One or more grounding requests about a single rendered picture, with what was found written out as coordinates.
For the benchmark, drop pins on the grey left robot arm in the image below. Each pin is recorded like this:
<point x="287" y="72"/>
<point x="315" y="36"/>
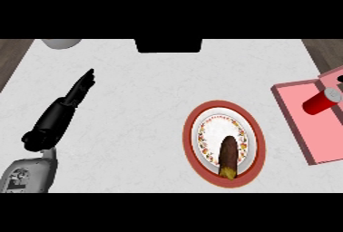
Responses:
<point x="27" y="175"/>

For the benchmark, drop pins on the pale grey round object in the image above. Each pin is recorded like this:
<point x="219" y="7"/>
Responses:
<point x="61" y="43"/>

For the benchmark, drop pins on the black appliance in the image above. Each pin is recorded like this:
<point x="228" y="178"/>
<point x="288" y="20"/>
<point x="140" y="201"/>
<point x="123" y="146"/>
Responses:
<point x="169" y="45"/>

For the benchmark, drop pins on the red rimmed floral plate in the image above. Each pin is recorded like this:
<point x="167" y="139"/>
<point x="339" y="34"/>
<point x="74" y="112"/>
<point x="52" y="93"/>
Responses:
<point x="219" y="123"/>

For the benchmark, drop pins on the red can with grey lid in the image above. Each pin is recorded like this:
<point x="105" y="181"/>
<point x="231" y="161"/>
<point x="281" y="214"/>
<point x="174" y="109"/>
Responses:
<point x="321" y="101"/>

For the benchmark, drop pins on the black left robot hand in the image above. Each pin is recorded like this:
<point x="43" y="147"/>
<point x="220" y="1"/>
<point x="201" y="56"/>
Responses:
<point x="55" y="116"/>

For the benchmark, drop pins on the pink cardboard box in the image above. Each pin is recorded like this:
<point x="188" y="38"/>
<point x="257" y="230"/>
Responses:
<point x="315" y="133"/>

